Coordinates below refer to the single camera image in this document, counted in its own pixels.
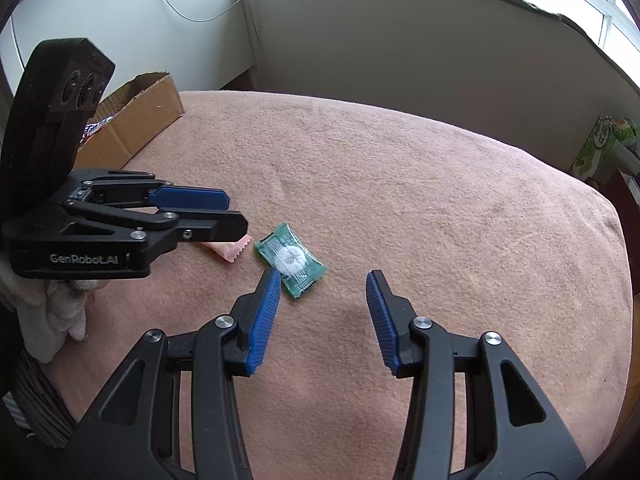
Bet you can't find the person's left forearm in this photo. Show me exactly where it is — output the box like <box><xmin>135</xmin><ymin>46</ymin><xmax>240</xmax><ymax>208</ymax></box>
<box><xmin>10</xmin><ymin>347</ymin><xmax>77</xmax><ymax>450</ymax></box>

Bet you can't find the green round candy packet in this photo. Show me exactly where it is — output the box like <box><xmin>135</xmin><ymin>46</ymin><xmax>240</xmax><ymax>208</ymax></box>
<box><xmin>253</xmin><ymin>221</ymin><xmax>329</xmax><ymax>300</ymax></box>

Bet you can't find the dark red box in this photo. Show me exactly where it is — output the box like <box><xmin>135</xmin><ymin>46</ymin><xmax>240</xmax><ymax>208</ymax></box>
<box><xmin>599</xmin><ymin>169</ymin><xmax>640</xmax><ymax>297</ymax></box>

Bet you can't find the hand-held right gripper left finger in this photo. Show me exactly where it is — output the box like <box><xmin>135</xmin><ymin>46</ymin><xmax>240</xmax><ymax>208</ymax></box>
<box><xmin>70</xmin><ymin>267</ymin><xmax>282</xmax><ymax>480</ymax></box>

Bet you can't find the window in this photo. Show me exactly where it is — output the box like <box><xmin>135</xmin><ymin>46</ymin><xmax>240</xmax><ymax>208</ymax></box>
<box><xmin>562</xmin><ymin>0</ymin><xmax>640</xmax><ymax>56</ymax></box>

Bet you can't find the cardboard box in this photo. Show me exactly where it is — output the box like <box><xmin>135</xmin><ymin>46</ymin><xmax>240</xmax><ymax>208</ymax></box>
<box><xmin>74</xmin><ymin>72</ymin><xmax>186</xmax><ymax>172</ymax></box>

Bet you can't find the dark striped chocolate bar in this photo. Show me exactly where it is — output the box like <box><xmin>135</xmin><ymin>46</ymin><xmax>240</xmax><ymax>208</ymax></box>
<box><xmin>80</xmin><ymin>114</ymin><xmax>120</xmax><ymax>145</ymax></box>

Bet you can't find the pink candy packet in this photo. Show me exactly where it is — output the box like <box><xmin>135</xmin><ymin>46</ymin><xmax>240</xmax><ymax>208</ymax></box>
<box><xmin>201</xmin><ymin>234</ymin><xmax>251</xmax><ymax>264</ymax></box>

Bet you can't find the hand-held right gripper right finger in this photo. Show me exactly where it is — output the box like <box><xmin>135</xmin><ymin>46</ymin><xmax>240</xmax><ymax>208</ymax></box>
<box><xmin>365</xmin><ymin>270</ymin><xmax>589</xmax><ymax>480</ymax></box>

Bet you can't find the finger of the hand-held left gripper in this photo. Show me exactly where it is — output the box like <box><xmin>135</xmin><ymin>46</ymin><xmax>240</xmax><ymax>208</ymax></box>
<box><xmin>61</xmin><ymin>199</ymin><xmax>250</xmax><ymax>257</ymax></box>
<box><xmin>69</xmin><ymin>169</ymin><xmax>231</xmax><ymax>212</ymax></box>

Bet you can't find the person's left hand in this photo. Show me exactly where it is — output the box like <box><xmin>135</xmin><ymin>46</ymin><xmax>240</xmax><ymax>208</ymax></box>
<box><xmin>0</xmin><ymin>254</ymin><xmax>100</xmax><ymax>365</ymax></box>

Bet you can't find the green printed box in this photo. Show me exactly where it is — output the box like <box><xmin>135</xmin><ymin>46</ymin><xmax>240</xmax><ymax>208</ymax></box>
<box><xmin>571</xmin><ymin>115</ymin><xmax>640</xmax><ymax>182</ymax></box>

